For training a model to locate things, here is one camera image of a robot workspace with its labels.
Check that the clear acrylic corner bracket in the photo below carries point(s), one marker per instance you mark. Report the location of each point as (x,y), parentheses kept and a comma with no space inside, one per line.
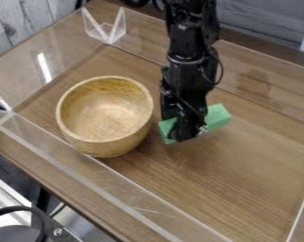
(105,32)

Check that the grey metal base plate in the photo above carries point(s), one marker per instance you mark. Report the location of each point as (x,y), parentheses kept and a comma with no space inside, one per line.
(21,233)

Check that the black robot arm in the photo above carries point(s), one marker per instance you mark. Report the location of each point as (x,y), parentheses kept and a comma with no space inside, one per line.
(193,29)

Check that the clear acrylic front wall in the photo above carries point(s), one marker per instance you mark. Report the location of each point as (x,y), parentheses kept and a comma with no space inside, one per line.
(119,205)

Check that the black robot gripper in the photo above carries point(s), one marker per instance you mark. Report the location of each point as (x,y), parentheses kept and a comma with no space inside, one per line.
(188,80)

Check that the green rectangular block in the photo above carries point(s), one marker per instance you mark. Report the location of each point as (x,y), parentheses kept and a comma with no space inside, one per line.
(216,119)

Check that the brown wooden bowl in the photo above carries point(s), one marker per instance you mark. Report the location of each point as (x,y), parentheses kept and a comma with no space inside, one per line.
(104,115)

